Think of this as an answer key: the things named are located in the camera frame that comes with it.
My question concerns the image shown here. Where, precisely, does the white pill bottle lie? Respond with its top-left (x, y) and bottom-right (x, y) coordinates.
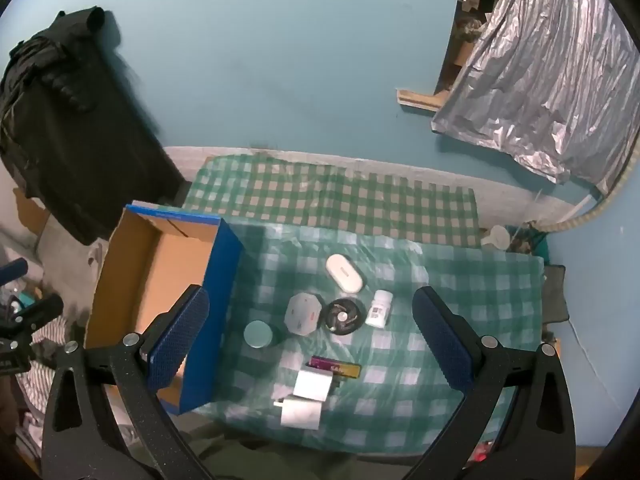
top-left (364, 289), bottom-right (394, 330)

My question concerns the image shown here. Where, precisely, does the black round fan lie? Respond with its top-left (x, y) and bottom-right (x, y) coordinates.
top-left (322, 298), bottom-right (366, 336)

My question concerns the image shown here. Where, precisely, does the white charger block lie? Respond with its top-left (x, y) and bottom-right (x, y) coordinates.
top-left (293, 366), bottom-right (334, 403)

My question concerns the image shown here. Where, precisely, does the blue cardboard box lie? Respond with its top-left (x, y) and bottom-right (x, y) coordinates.
top-left (85, 203), bottom-right (243, 415)

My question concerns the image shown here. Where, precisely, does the teal metal tin can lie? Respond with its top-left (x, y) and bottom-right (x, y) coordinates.
top-left (243, 320), bottom-right (279, 349)

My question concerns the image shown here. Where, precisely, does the white oval case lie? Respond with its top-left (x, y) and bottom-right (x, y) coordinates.
top-left (326, 254), bottom-right (364, 294)

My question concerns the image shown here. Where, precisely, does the white octagonal device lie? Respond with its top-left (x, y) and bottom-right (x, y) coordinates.
top-left (284, 292), bottom-right (322, 336)

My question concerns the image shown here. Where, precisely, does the striped clothing pile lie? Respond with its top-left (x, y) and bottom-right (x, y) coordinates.
top-left (17, 316), bottom-right (66, 415)

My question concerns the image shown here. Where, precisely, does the green checkered tablecloth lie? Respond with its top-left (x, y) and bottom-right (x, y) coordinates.
top-left (200, 220), bottom-right (544, 455)

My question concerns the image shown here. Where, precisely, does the black hanging garment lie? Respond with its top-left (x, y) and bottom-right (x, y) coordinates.
top-left (1, 6), bottom-right (184, 245)

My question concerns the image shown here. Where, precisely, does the small-check green cloth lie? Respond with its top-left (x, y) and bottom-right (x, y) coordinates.
top-left (183, 154), bottom-right (480, 248)

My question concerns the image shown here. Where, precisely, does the wooden plank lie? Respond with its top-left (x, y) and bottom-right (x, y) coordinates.
top-left (396, 89), bottom-right (450, 113)

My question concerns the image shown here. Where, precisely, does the silver foil sheet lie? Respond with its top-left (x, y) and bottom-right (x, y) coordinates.
top-left (432, 0), bottom-right (639, 195)

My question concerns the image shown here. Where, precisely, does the beige rope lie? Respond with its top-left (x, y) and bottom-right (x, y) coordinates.
top-left (537, 134), bottom-right (640, 234)

